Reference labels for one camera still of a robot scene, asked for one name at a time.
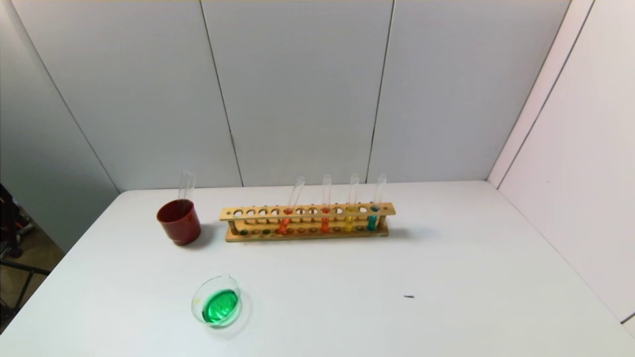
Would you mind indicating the blue pigment test tube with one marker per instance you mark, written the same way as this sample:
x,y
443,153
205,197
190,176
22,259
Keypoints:
x,y
371,223
191,186

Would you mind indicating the yellow pigment test tube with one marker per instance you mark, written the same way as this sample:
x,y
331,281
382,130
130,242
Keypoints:
x,y
182,187
349,224

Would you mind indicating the red pigment test tube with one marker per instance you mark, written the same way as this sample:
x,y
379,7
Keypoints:
x,y
283,227
325,224

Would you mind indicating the wooden test tube rack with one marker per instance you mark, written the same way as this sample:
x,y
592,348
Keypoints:
x,y
307,235

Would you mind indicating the clear glass beaker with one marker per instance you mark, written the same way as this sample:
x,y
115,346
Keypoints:
x,y
221,305

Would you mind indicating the dark red plastic cup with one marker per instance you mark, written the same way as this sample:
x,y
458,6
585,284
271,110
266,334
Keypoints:
x,y
181,228

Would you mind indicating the black chassis frame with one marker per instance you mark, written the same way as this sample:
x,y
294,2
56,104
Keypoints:
x,y
12,248

